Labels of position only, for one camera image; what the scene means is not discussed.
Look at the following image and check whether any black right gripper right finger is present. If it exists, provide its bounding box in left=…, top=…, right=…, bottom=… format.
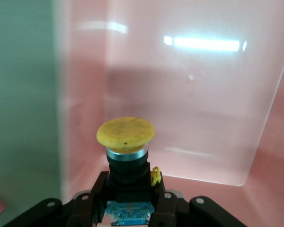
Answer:
left=152, top=175, right=248, bottom=227

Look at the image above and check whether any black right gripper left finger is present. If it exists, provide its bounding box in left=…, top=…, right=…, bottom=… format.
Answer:
left=1, top=172, right=109, bottom=227

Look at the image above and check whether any yellow mushroom push button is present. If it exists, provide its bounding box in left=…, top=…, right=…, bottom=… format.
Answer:
left=96, top=116, right=163, bottom=227

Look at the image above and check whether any pink plastic tray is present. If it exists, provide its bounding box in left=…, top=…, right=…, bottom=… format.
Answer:
left=52, top=0, right=284, bottom=227

